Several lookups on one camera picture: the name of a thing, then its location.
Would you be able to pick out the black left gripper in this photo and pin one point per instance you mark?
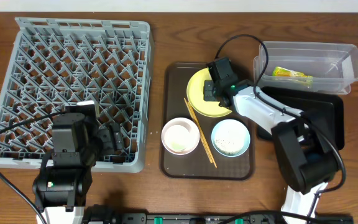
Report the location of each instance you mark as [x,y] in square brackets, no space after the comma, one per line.
[114,140]

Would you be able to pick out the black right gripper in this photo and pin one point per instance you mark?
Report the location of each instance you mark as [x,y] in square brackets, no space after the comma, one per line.
[210,90]

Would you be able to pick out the light blue bowl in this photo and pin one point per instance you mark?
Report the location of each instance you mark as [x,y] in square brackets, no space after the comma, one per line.
[231,138]

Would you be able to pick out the pink-rimmed white bowl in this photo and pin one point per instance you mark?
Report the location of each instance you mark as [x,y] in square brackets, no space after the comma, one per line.
[180,136]

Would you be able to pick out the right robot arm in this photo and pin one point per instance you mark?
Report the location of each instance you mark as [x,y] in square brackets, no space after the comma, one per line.
[306,153]

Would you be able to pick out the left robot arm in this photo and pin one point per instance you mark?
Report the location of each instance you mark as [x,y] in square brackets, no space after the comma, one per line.
[65,175]

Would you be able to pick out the clear plastic waste bin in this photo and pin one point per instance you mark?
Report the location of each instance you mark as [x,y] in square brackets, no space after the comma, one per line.
[334,67]

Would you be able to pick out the black waste tray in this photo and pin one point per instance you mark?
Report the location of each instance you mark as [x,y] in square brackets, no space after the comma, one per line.
[331,106]

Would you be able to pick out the yellow round plate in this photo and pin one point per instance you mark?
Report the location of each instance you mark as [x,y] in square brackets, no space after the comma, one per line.
[194,93]

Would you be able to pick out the yellow green snack wrapper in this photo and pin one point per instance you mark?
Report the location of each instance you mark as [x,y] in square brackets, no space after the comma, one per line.
[284,74]

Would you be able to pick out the brown serving tray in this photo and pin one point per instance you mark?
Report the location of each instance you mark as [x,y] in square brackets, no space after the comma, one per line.
[196,165]

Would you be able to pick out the grey plastic dish rack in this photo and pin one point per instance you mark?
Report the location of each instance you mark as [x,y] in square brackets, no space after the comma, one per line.
[56,62]

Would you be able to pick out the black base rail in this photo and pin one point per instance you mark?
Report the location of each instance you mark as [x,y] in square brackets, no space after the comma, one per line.
[106,215]

